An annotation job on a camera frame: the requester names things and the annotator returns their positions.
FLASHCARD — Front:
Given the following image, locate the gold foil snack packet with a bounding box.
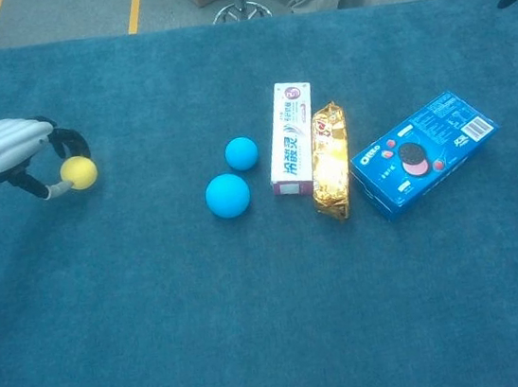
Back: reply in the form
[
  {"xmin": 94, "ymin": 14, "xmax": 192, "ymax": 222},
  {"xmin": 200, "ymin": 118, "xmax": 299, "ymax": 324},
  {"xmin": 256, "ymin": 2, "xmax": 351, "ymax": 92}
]
[{"xmin": 299, "ymin": 99, "xmax": 360, "ymax": 224}]

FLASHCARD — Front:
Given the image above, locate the yellow foam ball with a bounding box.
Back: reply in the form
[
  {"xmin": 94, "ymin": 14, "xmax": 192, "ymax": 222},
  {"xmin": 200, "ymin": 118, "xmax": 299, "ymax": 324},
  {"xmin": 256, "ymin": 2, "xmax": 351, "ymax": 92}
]
[{"xmin": 58, "ymin": 153, "xmax": 100, "ymax": 193}]

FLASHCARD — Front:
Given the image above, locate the large blue foam ball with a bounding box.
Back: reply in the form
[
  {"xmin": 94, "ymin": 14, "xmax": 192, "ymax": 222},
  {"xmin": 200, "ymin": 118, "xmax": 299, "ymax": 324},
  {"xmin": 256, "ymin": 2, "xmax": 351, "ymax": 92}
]
[{"xmin": 203, "ymin": 170, "xmax": 254, "ymax": 222}]

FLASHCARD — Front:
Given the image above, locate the white toothpaste box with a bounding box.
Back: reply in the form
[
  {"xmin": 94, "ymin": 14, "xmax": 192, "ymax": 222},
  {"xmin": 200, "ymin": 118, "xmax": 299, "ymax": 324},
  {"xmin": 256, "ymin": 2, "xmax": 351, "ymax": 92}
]
[{"xmin": 258, "ymin": 78, "xmax": 326, "ymax": 201}]

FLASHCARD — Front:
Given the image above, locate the teal carpet table cover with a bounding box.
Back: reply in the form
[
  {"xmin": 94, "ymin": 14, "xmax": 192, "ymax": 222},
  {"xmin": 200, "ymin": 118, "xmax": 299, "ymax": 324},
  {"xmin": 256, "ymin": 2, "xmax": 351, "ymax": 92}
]
[{"xmin": 0, "ymin": 0, "xmax": 518, "ymax": 387}]

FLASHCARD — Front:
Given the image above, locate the blue Oreo cookie box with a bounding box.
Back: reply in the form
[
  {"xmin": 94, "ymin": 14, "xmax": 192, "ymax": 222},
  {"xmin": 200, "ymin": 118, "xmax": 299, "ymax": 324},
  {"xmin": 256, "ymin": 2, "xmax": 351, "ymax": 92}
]
[{"xmin": 341, "ymin": 84, "xmax": 511, "ymax": 227}]

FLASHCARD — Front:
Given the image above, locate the small blue foam ball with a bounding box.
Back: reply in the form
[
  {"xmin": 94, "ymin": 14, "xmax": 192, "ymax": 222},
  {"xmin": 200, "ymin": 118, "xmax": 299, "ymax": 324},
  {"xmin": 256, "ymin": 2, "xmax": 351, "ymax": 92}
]
[{"xmin": 223, "ymin": 134, "xmax": 261, "ymax": 174}]

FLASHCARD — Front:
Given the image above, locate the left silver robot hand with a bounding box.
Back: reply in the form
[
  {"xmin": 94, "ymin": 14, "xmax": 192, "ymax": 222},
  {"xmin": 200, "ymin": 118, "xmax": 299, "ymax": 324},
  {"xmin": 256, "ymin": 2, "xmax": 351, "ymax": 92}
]
[{"xmin": 0, "ymin": 109, "xmax": 98, "ymax": 207}]

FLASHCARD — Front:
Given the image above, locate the yellow floor tape stripe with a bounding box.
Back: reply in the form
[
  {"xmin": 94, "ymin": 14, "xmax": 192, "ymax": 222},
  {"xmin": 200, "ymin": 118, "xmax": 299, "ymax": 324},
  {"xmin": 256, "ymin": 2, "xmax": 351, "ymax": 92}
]
[{"xmin": 123, "ymin": 0, "xmax": 148, "ymax": 36}]

